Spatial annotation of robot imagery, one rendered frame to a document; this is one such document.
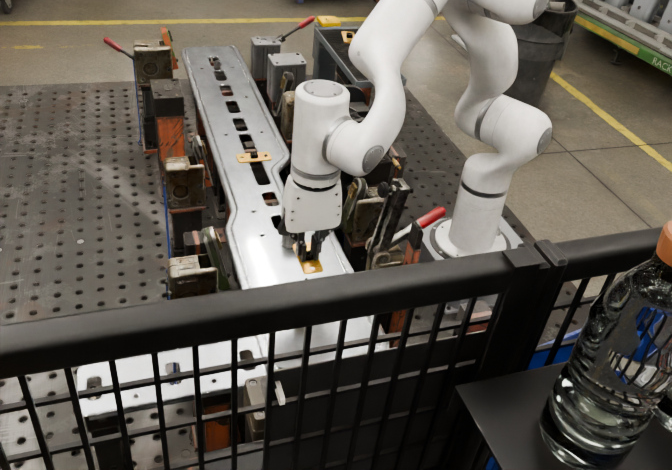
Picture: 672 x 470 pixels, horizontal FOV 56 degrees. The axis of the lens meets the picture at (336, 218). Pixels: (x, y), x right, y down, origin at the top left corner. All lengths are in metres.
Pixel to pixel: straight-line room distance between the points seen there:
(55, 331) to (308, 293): 0.15
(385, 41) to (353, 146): 0.18
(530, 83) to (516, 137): 2.79
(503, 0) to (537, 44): 2.96
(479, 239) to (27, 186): 1.31
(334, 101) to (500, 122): 0.61
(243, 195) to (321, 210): 0.39
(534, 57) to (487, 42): 2.85
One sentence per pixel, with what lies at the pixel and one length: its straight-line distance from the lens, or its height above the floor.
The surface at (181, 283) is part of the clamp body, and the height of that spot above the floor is 1.02.
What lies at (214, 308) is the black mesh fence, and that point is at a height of 1.55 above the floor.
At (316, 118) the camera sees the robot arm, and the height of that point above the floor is 1.38.
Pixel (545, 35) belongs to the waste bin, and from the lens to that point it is 4.11.
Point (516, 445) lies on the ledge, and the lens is 0.52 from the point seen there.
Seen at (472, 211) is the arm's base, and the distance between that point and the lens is 1.62.
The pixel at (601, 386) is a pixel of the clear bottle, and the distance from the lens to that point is 0.45.
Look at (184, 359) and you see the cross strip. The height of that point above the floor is 1.00.
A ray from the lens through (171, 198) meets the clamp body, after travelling 1.50.
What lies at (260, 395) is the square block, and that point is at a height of 1.06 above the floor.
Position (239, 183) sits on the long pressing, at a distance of 1.48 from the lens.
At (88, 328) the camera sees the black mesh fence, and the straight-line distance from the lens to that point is 0.40.
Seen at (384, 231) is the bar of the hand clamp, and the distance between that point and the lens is 1.17.
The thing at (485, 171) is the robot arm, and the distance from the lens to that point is 1.55.
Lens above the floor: 1.83
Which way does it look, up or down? 37 degrees down
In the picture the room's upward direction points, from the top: 7 degrees clockwise
